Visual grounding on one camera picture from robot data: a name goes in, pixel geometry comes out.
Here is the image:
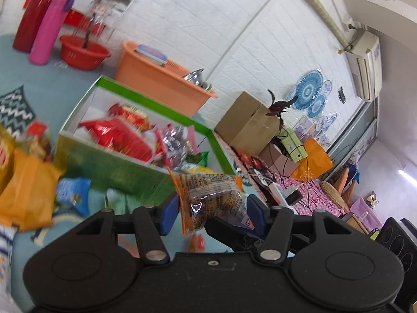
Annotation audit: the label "small brown cardboard box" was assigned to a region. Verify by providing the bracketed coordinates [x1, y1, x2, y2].
[259, 143, 298, 177]

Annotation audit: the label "purple plastic stool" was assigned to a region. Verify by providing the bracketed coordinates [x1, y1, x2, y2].
[347, 197, 383, 232]

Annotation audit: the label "pink floral floor mat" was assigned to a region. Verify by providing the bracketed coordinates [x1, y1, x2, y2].
[233, 152, 346, 217]

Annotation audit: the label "small blue round wall decoration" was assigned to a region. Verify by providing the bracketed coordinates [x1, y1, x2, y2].
[309, 93, 328, 118]

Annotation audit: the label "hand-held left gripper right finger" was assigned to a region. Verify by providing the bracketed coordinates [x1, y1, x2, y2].
[247, 195, 352, 263]

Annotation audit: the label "red envelopes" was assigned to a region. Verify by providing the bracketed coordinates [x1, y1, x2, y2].
[239, 155, 266, 174]

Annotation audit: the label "pink thermos bottle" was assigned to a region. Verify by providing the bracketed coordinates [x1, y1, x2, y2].
[29, 0, 76, 66]

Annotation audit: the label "dark purple plant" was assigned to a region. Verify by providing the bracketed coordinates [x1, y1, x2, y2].
[266, 89, 295, 118]

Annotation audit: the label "red gold snack packet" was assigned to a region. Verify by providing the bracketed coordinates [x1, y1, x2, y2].
[107, 103, 154, 131]

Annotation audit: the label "green snack packet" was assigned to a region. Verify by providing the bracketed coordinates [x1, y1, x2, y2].
[186, 152, 209, 167]

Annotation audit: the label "green cardboard box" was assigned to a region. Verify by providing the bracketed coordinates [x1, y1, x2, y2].
[54, 76, 242, 199]

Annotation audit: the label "light green small box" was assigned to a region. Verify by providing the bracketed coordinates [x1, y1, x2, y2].
[280, 128, 308, 163]

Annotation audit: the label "yellow bread packet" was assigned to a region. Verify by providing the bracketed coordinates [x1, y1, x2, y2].
[0, 125, 17, 186]

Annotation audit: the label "small orange packet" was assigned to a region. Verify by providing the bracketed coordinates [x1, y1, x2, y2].
[187, 233, 207, 253]

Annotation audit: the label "tall red vase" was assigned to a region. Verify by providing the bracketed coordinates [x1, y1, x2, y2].
[13, 0, 77, 53]

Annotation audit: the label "orange plastic bag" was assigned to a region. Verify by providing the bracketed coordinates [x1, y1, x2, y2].
[0, 148, 66, 232]

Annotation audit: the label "large red snack bag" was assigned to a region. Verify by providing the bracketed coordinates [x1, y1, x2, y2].
[80, 117, 154, 164]

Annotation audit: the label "black and white charger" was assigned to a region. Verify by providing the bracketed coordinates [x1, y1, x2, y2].
[285, 189, 303, 207]

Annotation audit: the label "orange floor bag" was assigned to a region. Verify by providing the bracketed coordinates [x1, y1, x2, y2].
[291, 137, 334, 181]

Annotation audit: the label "white air conditioner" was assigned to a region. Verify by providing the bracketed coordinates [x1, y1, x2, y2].
[345, 23, 382, 101]

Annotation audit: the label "woven round cushion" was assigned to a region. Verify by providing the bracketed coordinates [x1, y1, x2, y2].
[321, 181, 346, 207]

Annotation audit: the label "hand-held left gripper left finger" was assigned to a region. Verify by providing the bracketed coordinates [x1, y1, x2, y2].
[76, 193, 180, 265]

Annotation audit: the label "silver clear snack packet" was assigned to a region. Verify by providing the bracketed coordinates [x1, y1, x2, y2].
[161, 125, 196, 167]

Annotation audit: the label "pale green striped packet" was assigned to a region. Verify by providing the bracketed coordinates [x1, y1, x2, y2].
[105, 187, 139, 216]

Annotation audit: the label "large brown cardboard box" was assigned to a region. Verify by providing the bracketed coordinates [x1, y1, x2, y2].
[215, 91, 282, 157]

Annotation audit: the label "orange plastic tub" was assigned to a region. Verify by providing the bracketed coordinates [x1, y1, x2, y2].
[115, 41, 218, 116]

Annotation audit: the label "clear glass pitcher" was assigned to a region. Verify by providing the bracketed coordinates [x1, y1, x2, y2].
[76, 0, 113, 48]

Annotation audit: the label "red plastic basin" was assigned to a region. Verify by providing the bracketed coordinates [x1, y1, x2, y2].
[59, 35, 112, 70]

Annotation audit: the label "blue snack packet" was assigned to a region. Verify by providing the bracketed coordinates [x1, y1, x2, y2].
[55, 178, 92, 216]

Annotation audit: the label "small red packet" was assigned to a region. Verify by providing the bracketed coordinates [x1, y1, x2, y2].
[26, 122, 50, 136]

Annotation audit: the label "beige wall pipe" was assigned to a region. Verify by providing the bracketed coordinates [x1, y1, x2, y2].
[283, 0, 351, 51]

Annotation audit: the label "orange clear snack packet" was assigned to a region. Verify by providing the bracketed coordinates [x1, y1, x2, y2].
[169, 170, 255, 235]

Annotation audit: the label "steel bowl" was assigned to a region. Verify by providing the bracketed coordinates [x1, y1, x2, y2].
[182, 68, 206, 85]

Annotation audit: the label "large blue round wall decoration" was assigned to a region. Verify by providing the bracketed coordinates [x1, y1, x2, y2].
[294, 69, 324, 110]

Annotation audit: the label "yellow snack packet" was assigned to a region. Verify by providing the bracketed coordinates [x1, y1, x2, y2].
[179, 165, 225, 177]

